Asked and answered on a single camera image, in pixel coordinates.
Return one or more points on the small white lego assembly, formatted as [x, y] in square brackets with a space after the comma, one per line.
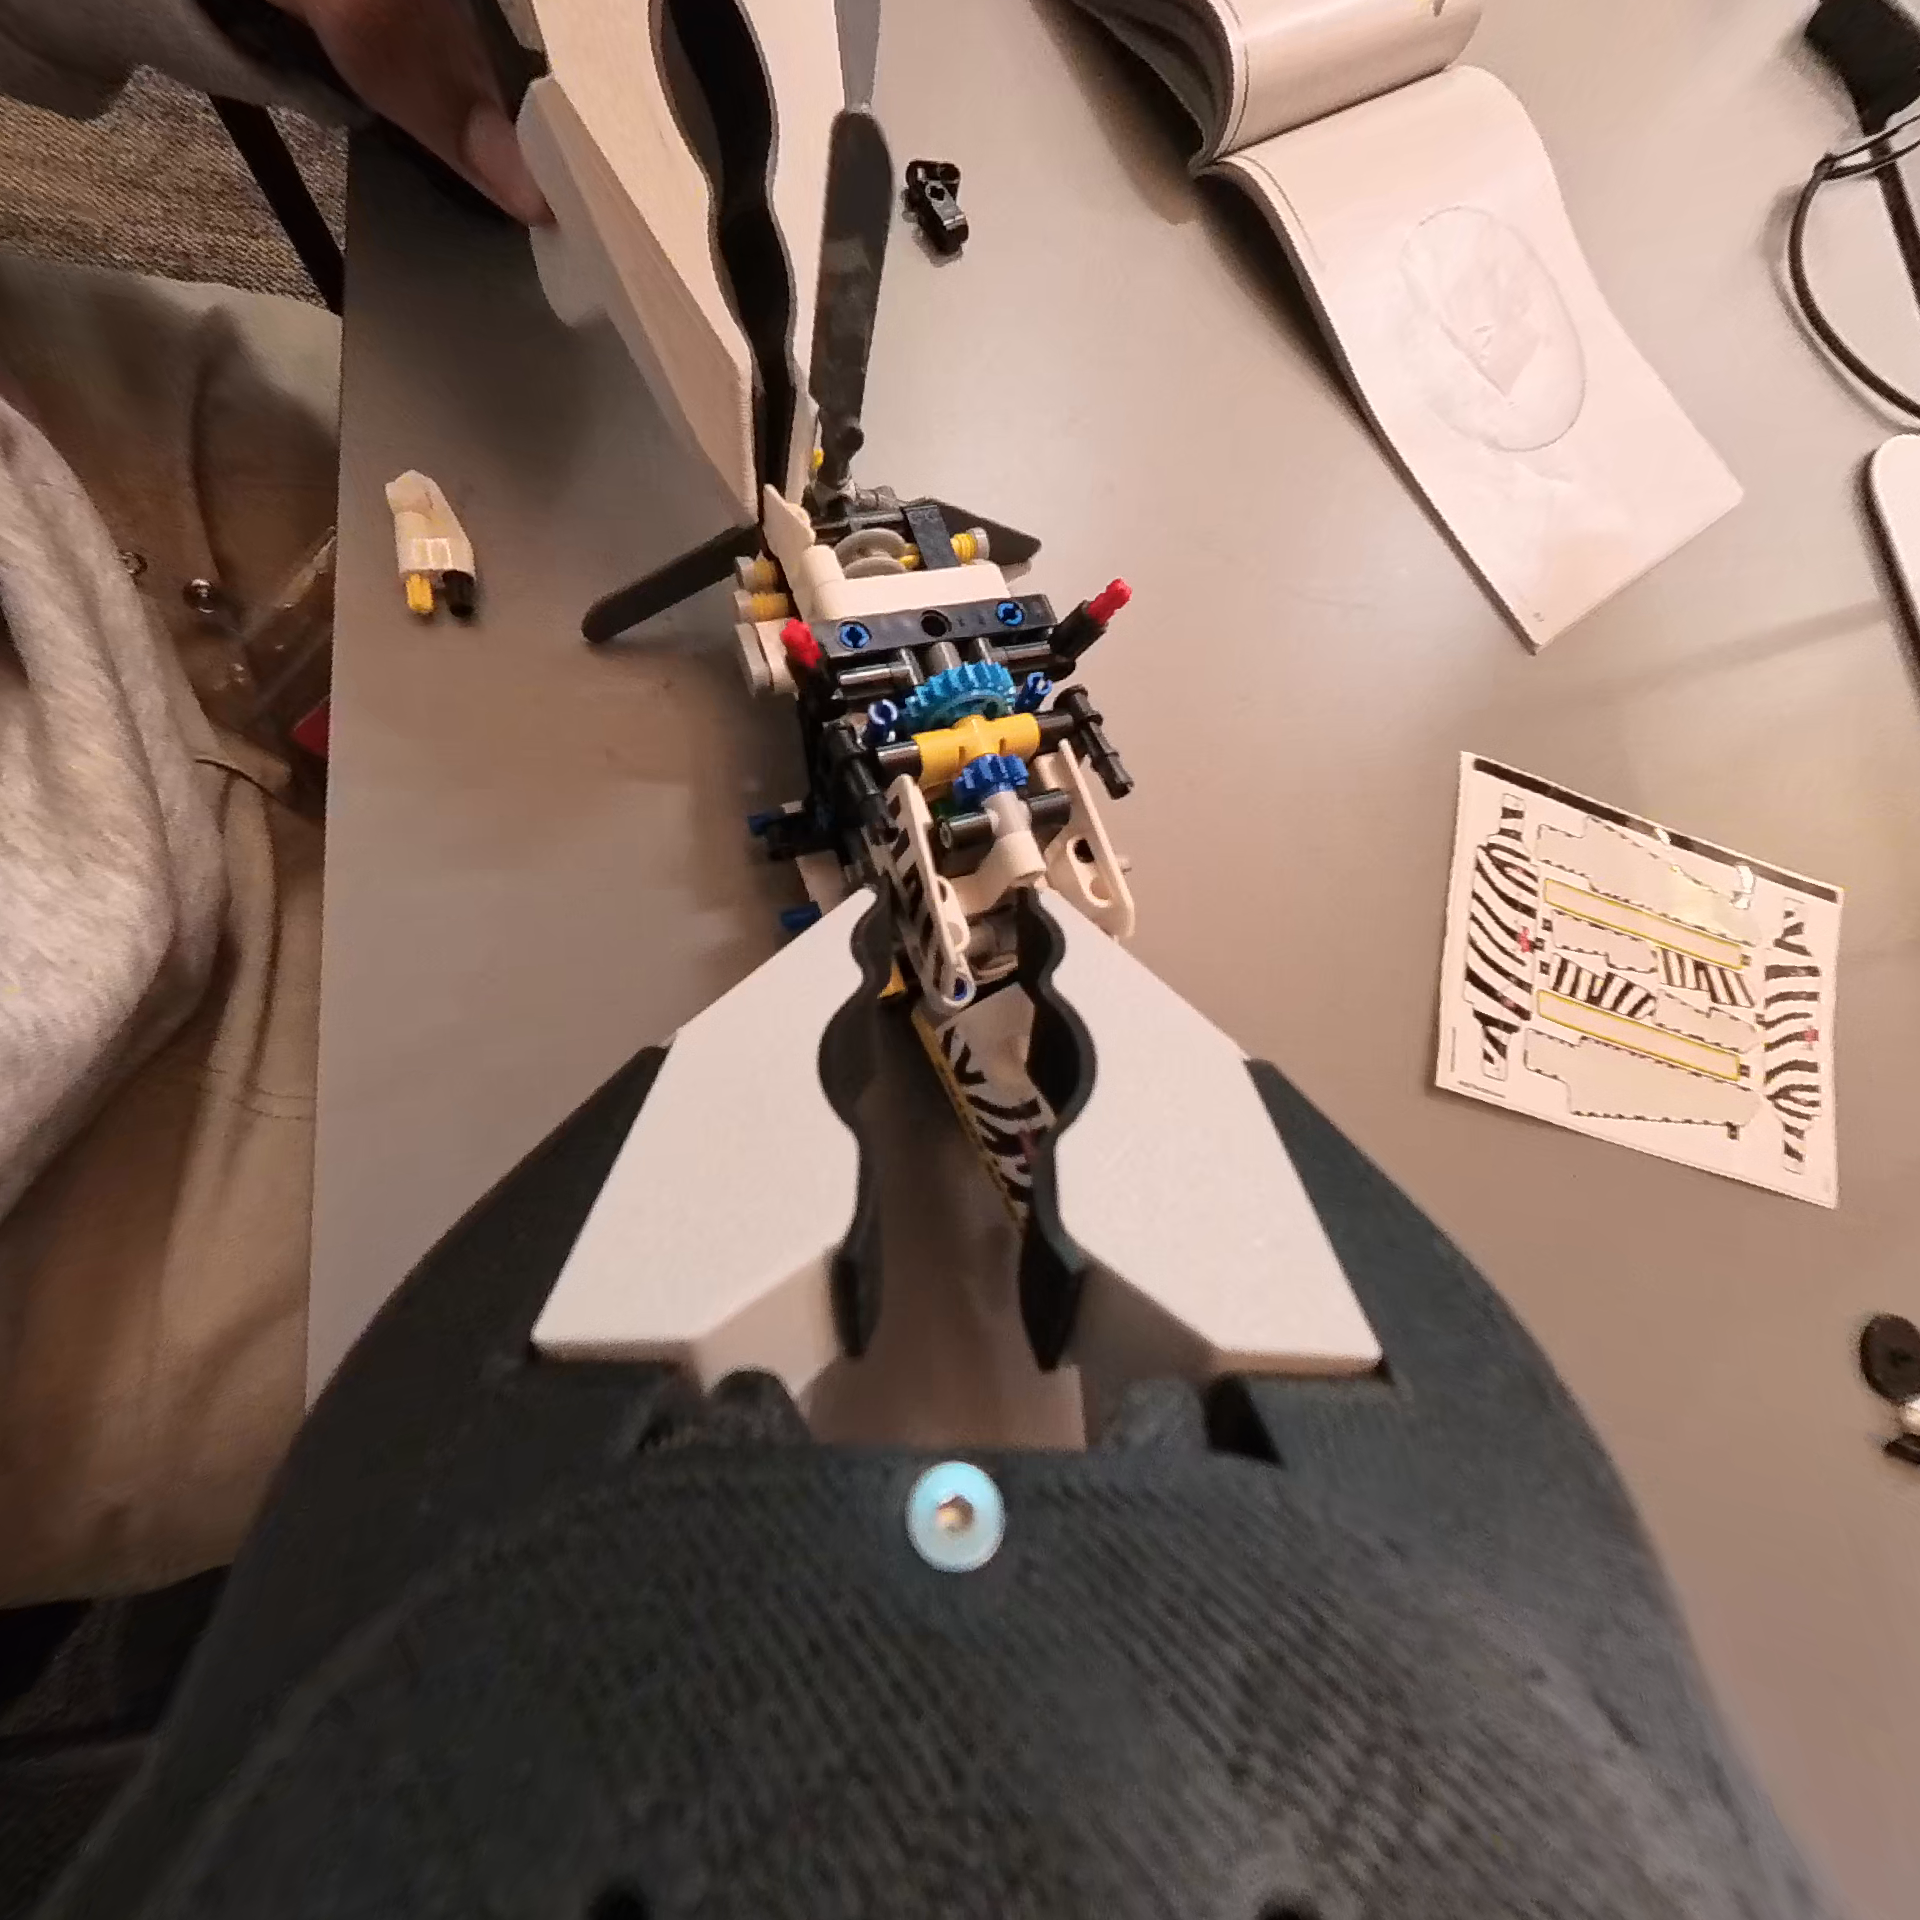
[430, 526]

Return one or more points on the person's left forearm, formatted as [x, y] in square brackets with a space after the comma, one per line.
[133, 51]

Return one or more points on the zebra-striped lego helicopter model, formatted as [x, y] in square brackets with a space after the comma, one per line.
[958, 633]

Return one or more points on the black lego connector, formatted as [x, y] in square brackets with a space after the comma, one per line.
[935, 215]

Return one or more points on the white instruction booklet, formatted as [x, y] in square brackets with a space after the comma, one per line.
[1475, 373]

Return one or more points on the clear plastic bag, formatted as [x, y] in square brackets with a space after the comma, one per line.
[261, 648]

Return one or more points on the white flat stand base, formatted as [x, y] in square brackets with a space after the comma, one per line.
[1895, 526]

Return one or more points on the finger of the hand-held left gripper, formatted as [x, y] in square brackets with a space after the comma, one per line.
[645, 223]
[860, 44]

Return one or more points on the zebra-print sticker sheet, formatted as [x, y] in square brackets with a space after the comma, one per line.
[1633, 976]

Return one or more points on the black lego wheel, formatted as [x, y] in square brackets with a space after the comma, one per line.
[1892, 1348]

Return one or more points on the black power adapter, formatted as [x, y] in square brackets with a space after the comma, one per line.
[1872, 60]

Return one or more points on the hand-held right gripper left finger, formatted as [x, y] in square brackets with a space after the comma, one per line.
[705, 1188]

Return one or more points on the person's grey hoodie torso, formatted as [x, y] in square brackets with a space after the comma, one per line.
[88, 748]

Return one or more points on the person's left hand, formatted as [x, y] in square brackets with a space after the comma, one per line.
[434, 92]

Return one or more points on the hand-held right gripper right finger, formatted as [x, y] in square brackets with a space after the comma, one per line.
[1199, 1201]

